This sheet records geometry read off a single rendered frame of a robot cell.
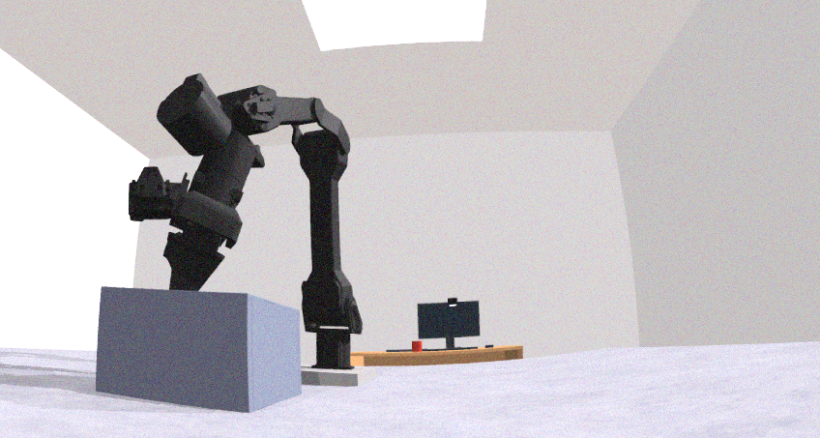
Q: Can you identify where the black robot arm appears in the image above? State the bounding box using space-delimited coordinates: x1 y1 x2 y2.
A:
129 73 363 369

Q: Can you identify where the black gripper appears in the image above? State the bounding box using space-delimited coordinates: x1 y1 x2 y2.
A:
163 166 244 291

